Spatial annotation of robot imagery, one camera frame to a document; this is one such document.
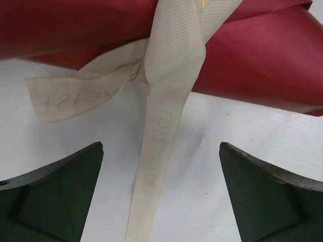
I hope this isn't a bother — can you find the cream printed ribbon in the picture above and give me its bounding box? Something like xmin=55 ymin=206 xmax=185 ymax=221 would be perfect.
xmin=26 ymin=1 xmax=240 ymax=241

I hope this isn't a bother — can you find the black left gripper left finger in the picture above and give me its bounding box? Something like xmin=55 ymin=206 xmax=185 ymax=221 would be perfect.
xmin=1 ymin=142 xmax=103 ymax=241

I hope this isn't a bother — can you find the red wrapping paper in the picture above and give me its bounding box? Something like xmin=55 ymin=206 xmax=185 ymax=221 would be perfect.
xmin=1 ymin=1 xmax=322 ymax=116

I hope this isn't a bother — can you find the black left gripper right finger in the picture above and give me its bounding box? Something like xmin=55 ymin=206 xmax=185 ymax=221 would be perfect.
xmin=219 ymin=142 xmax=322 ymax=241

